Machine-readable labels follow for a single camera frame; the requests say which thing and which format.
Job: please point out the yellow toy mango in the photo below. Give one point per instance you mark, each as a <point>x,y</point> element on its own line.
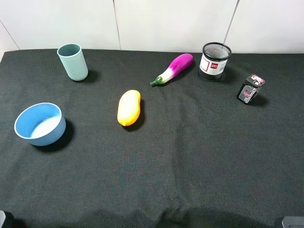
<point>129,108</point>

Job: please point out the black mesh pen holder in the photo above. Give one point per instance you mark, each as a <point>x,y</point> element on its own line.
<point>213,61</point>

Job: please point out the grey object bottom right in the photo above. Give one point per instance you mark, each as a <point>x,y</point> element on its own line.
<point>293,222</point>

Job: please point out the blue bowl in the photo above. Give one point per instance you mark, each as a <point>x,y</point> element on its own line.
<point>40,124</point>

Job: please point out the small black clip box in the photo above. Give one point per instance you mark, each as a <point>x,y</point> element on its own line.
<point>250,88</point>

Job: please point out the light teal plastic cup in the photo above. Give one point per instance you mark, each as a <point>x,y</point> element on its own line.
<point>73,60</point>

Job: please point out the purple toy eggplant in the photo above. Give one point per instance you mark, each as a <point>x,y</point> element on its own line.
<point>179,64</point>

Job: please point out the black tablecloth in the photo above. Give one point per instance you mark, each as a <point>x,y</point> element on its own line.
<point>197,157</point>

